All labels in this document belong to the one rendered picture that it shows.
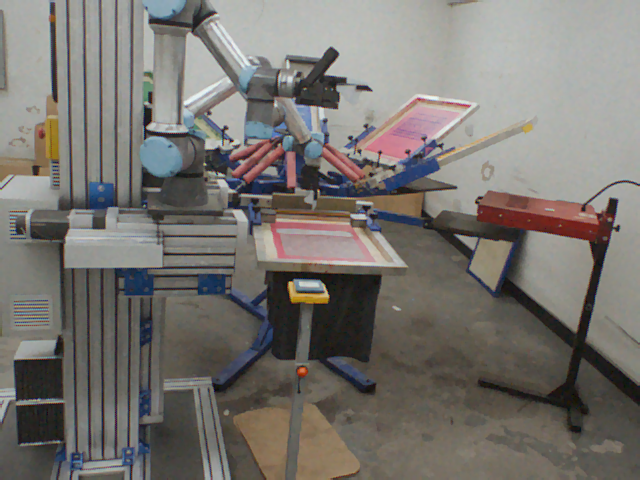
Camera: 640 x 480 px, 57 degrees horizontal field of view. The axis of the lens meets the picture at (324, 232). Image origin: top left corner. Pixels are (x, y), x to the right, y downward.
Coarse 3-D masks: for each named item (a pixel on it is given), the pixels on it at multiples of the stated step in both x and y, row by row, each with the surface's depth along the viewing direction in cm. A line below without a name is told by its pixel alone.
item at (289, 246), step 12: (276, 228) 277; (288, 228) 279; (300, 228) 281; (276, 240) 259; (288, 240) 260; (300, 240) 262; (312, 240) 264; (288, 252) 244; (300, 252) 246; (312, 252) 247
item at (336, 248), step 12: (312, 228) 284; (324, 228) 285; (336, 228) 287; (348, 228) 289; (324, 240) 266; (336, 240) 268; (348, 240) 270; (360, 240) 272; (324, 252) 250; (336, 252) 251; (348, 252) 252; (360, 252) 254
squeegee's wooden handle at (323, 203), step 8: (272, 200) 279; (280, 200) 280; (288, 200) 280; (296, 200) 281; (320, 200) 283; (328, 200) 283; (336, 200) 284; (344, 200) 284; (352, 200) 285; (272, 208) 280; (296, 208) 282; (304, 208) 283; (320, 208) 284; (328, 208) 284; (336, 208) 285; (344, 208) 286; (352, 208) 286
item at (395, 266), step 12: (276, 216) 294; (288, 216) 295; (300, 216) 296; (312, 216) 297; (324, 216) 298; (252, 228) 265; (372, 240) 272; (384, 240) 262; (264, 252) 230; (384, 252) 251; (264, 264) 221; (276, 264) 222; (288, 264) 223; (300, 264) 223; (312, 264) 224; (324, 264) 225; (336, 264) 226; (348, 264) 226; (360, 264) 228; (372, 264) 229; (384, 264) 231; (396, 264) 232
